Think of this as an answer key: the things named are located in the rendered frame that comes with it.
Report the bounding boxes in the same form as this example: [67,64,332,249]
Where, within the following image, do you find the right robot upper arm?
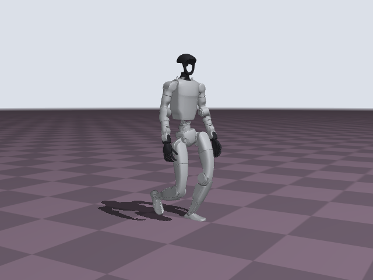
[160,81,178,117]

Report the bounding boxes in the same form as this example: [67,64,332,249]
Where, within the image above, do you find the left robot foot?
[184,213,206,222]

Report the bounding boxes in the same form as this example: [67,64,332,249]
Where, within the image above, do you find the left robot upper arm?
[198,83,209,117]

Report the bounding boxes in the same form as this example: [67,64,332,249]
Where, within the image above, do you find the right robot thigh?
[171,138,188,198]

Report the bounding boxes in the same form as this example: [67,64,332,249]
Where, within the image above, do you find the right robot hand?
[163,134,178,162]

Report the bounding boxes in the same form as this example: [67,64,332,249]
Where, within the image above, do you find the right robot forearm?
[159,107,171,142]

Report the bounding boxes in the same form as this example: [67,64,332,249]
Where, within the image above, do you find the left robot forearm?
[202,112,215,139]

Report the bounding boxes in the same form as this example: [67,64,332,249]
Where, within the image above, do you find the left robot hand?
[210,132,221,158]

